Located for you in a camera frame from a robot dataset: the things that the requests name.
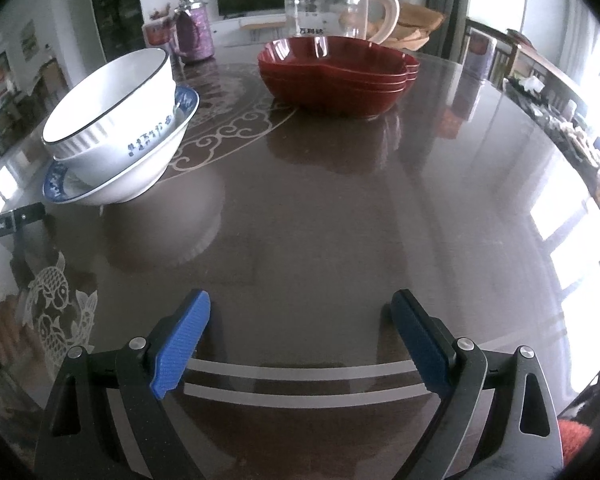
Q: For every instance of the glass pitcher cream handle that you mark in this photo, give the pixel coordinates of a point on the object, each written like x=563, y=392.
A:
x=342, y=18

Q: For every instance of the wooden chair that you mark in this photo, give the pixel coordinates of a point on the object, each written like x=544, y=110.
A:
x=489, y=53

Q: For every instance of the purple thermos jar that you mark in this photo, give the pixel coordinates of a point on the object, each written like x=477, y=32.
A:
x=193, y=41

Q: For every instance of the blue white patterned plate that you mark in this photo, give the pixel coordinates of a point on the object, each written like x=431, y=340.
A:
x=61, y=186

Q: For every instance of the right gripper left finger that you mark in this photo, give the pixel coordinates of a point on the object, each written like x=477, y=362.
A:
x=78, y=437

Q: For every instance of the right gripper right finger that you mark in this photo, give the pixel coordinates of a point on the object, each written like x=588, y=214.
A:
x=520, y=437

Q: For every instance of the white bowl blue text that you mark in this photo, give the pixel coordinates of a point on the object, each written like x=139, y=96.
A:
x=99, y=164

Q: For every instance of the white tv cabinet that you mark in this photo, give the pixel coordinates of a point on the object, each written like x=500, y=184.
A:
x=256, y=29

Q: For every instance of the red flower plate gold text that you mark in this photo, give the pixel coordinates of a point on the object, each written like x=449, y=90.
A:
x=333, y=56

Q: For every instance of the white ribbed bowl black rim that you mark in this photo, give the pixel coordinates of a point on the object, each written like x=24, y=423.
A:
x=127, y=97

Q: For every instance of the cluttered side counter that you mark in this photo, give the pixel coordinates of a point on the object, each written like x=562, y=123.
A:
x=568, y=138

